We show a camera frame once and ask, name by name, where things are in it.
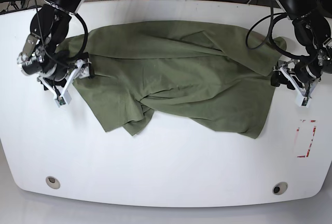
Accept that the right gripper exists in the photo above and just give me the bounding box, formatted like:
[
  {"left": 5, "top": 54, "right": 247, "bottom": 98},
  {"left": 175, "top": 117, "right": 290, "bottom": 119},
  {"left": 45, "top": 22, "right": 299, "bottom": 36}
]
[{"left": 38, "top": 62, "right": 95, "bottom": 88}]

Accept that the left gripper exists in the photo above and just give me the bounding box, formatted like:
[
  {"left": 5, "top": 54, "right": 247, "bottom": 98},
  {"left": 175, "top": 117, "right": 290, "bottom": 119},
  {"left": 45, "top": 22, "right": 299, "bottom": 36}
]
[{"left": 270, "top": 62, "right": 322, "bottom": 89}]

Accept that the green T-shirt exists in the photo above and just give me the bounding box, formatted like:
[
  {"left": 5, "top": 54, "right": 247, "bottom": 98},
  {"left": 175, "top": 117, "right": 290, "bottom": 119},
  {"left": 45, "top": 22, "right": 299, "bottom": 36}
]
[{"left": 73, "top": 21, "right": 281, "bottom": 138}]

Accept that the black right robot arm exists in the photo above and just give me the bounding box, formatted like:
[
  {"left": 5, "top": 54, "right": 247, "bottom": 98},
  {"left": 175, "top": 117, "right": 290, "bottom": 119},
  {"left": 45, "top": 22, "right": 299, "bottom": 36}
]
[{"left": 17, "top": 0, "right": 94, "bottom": 87}]

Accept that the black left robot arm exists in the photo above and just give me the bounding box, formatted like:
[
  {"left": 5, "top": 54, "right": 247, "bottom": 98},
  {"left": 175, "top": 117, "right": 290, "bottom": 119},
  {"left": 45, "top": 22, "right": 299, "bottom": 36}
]
[{"left": 257, "top": 0, "right": 331, "bottom": 90}]

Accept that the red tape rectangle marking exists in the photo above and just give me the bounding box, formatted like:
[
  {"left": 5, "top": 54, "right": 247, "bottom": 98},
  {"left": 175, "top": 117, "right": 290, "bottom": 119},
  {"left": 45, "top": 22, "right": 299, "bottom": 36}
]
[{"left": 294, "top": 119, "right": 317, "bottom": 158}]

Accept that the right grey table grommet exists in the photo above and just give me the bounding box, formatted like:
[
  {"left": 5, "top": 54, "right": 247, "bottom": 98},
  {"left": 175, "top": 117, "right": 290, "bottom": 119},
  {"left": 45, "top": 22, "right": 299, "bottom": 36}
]
[{"left": 272, "top": 182, "right": 288, "bottom": 195}]

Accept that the grey table grommet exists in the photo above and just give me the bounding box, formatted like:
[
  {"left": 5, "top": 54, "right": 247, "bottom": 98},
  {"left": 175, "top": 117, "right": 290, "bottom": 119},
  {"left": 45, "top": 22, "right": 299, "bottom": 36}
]
[
  {"left": 272, "top": 182, "right": 288, "bottom": 195},
  {"left": 46, "top": 176, "right": 61, "bottom": 190}
]

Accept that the left grey table grommet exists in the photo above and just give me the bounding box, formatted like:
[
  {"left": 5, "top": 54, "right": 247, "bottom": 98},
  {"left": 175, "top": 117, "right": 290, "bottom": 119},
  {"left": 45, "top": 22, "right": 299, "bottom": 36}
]
[{"left": 46, "top": 176, "right": 61, "bottom": 190}]

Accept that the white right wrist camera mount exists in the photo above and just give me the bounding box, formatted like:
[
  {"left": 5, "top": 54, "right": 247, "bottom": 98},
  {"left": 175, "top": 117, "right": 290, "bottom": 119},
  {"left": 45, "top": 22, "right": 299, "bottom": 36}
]
[{"left": 44, "top": 58, "right": 91, "bottom": 107}]

